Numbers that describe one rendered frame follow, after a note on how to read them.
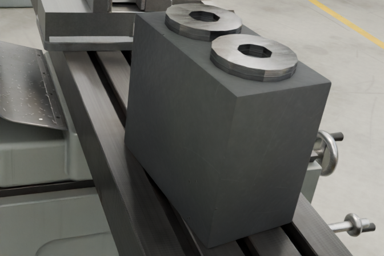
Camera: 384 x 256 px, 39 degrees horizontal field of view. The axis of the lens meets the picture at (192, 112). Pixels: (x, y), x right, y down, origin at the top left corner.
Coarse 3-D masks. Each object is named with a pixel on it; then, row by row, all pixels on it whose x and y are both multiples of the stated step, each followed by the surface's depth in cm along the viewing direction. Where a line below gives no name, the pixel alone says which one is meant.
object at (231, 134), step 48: (144, 48) 64; (192, 48) 58; (240, 48) 57; (288, 48) 58; (144, 96) 66; (192, 96) 56; (240, 96) 50; (288, 96) 53; (144, 144) 68; (192, 144) 58; (240, 144) 53; (288, 144) 57; (192, 192) 59; (240, 192) 56; (288, 192) 61
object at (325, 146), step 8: (320, 136) 136; (328, 136) 134; (336, 136) 135; (320, 144) 137; (328, 144) 133; (336, 144) 133; (320, 152) 136; (328, 152) 134; (336, 152) 132; (320, 160) 137; (328, 160) 134; (336, 160) 132; (328, 168) 133
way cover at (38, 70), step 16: (0, 48) 107; (16, 48) 110; (32, 48) 113; (0, 64) 101; (16, 64) 104; (0, 80) 95; (32, 80) 100; (48, 80) 103; (0, 96) 89; (16, 96) 93; (32, 96) 95; (0, 112) 84; (16, 112) 88; (32, 112) 90; (48, 112) 92; (64, 128) 89
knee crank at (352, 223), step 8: (352, 216) 132; (328, 224) 130; (336, 224) 131; (344, 224) 131; (352, 224) 132; (360, 224) 131; (368, 224) 133; (336, 232) 130; (352, 232) 132; (360, 232) 131
